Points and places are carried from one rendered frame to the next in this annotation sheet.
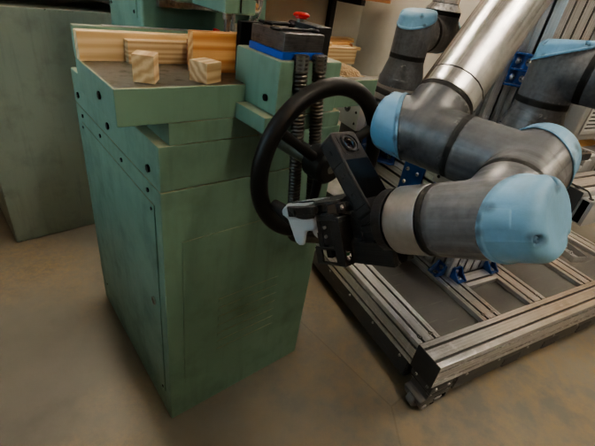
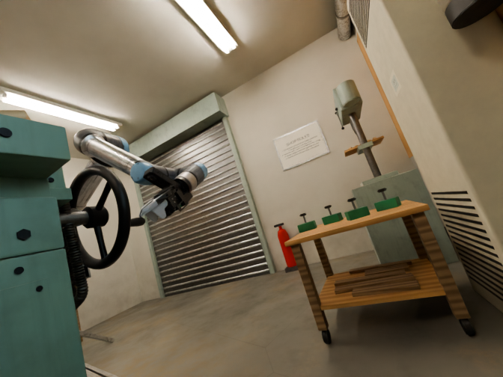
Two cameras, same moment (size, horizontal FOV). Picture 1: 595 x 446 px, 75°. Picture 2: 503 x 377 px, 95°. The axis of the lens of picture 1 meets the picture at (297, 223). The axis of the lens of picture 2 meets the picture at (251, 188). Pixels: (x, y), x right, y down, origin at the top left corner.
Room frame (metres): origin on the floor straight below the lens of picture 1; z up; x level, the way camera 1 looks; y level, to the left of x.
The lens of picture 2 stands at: (0.44, 0.72, 0.65)
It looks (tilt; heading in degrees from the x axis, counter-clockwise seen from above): 9 degrees up; 249
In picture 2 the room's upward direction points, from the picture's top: 18 degrees counter-clockwise
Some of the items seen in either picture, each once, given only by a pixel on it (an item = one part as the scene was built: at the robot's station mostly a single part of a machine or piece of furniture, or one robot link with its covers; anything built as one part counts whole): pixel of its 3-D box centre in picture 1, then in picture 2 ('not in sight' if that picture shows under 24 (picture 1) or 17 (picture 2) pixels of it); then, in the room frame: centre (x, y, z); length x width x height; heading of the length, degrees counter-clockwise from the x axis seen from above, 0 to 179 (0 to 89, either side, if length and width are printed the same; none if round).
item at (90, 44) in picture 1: (227, 49); not in sight; (0.91, 0.21, 0.92); 0.60 x 0.02 x 0.05; 134
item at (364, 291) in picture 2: not in sight; (364, 254); (-0.50, -0.39, 0.32); 0.66 x 0.57 x 0.64; 134
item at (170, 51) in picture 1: (262, 53); not in sight; (0.95, 0.14, 0.92); 0.60 x 0.02 x 0.04; 134
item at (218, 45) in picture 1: (244, 52); not in sight; (0.83, 0.16, 0.94); 0.23 x 0.02 x 0.07; 134
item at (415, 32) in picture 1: (414, 31); not in sight; (1.42, -0.27, 0.98); 0.13 x 0.12 x 0.14; 136
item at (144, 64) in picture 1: (145, 66); (16, 126); (0.64, 0.28, 0.92); 0.04 x 0.03 x 0.04; 11
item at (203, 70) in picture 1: (205, 70); not in sight; (0.70, 0.20, 0.92); 0.04 x 0.04 x 0.03; 68
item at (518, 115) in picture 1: (534, 118); not in sight; (0.99, -0.53, 0.87); 0.15 x 0.15 x 0.10
